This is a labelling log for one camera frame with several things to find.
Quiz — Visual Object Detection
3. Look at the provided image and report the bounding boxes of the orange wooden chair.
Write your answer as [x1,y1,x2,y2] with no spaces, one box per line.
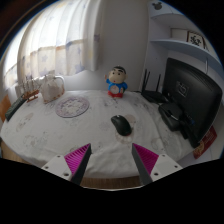
[0,94,13,123]

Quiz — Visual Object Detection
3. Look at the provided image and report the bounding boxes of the white star-print curtain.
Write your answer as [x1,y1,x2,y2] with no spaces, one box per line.
[3,0,103,91]

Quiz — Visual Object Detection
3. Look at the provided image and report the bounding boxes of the white printed tablecloth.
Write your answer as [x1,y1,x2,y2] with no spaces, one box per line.
[0,89,198,179]

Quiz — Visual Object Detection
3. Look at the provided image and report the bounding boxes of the cartoon boy figurine clock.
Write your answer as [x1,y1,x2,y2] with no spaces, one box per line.
[105,65,129,99]

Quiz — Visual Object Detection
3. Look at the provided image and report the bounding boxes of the black box-shaped device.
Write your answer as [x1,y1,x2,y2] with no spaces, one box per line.
[157,101,188,133]

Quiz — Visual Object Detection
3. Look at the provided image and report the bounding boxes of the black router with antennas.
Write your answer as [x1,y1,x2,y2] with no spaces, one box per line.
[140,68,169,104]

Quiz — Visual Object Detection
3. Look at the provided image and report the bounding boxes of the round purple printed mouse pad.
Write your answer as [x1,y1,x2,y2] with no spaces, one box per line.
[54,95,91,119]

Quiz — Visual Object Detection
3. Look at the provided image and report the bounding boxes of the black computer monitor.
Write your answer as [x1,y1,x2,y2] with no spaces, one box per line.
[162,57,223,149]

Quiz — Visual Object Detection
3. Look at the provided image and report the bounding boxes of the dark keyboard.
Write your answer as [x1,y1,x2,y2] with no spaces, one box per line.
[4,94,28,122]

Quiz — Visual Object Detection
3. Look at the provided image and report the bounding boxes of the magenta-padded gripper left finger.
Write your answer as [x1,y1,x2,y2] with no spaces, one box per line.
[41,143,93,186]

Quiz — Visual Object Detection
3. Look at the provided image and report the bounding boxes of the white wall shelf unit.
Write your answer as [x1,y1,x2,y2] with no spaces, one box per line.
[146,0,224,79]

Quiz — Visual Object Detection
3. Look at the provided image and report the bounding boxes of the wooden model sailing ship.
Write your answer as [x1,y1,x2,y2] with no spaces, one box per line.
[21,75,41,102]

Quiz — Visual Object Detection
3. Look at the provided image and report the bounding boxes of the large white conch shell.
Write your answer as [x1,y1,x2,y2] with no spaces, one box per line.
[39,73,66,104]

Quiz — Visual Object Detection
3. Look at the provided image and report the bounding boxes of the black computer mouse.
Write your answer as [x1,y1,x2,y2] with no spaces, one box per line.
[110,114,133,137]

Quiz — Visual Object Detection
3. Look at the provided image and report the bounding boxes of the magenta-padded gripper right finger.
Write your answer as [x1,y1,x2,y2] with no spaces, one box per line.
[131,143,184,186]

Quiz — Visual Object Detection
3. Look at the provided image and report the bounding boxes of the red booklet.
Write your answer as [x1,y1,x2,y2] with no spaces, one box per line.
[192,125,218,160]

